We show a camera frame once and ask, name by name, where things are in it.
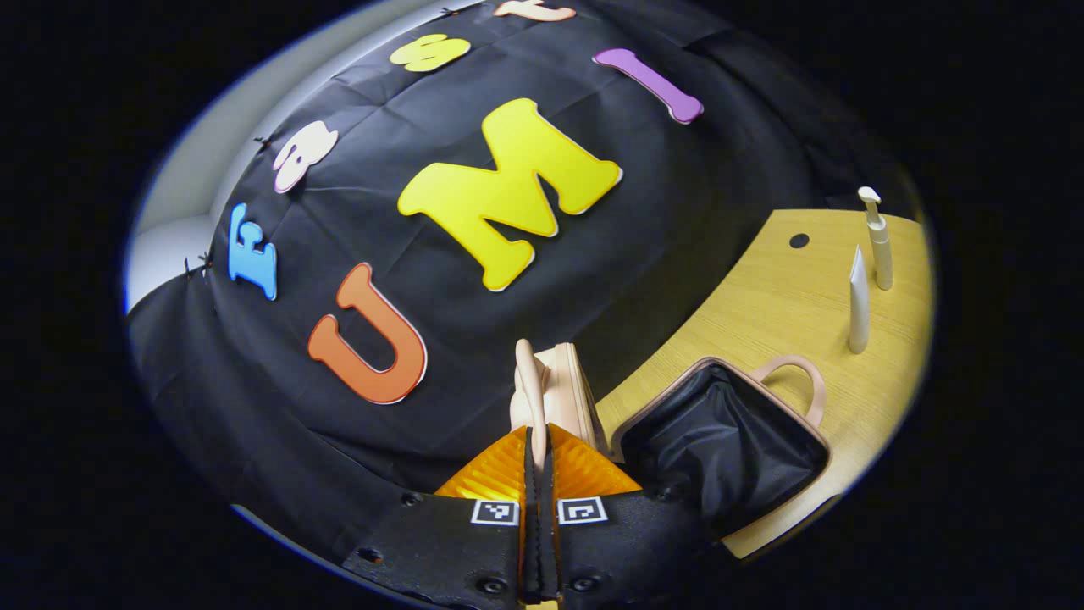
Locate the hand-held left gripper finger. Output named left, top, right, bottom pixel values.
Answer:
left=343, top=426, right=543, bottom=609
left=542, top=423, right=719, bottom=604

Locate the white squeeze tube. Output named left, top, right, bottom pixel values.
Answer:
left=849, top=246, right=871, bottom=355

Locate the white pump bottle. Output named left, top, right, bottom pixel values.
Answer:
left=857, top=186, right=894, bottom=291

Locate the black backdrop cloth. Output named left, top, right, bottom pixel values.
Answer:
left=127, top=0, right=924, bottom=560

